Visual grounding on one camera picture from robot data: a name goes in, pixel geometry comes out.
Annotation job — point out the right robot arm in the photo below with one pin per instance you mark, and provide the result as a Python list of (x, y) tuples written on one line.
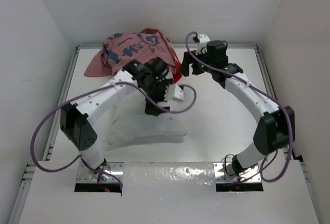
[(275, 123)]

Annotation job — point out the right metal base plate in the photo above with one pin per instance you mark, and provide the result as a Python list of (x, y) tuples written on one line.
[(224, 174)]

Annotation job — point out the metal base plate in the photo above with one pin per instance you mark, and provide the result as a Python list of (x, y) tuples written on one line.
[(224, 174), (84, 175)]

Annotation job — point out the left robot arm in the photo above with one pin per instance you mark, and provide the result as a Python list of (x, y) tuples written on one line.
[(77, 117)]

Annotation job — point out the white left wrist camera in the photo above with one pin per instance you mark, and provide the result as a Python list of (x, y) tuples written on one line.
[(174, 93)]

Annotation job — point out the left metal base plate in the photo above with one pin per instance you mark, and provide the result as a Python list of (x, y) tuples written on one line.
[(84, 175)]

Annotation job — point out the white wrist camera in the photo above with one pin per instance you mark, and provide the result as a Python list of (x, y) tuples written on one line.
[(174, 93), (201, 40)]

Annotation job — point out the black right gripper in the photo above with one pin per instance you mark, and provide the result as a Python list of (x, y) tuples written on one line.
[(187, 59)]

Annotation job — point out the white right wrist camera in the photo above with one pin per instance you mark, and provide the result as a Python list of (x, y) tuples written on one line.
[(201, 40)]

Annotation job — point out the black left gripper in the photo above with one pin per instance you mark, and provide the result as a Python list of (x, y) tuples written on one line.
[(163, 83)]

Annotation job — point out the red and pink pillowcase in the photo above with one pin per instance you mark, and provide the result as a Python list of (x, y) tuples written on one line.
[(120, 48)]

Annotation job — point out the white pillow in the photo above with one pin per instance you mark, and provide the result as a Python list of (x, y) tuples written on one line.
[(130, 125)]

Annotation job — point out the white front cover board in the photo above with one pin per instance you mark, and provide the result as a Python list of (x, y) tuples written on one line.
[(167, 193)]

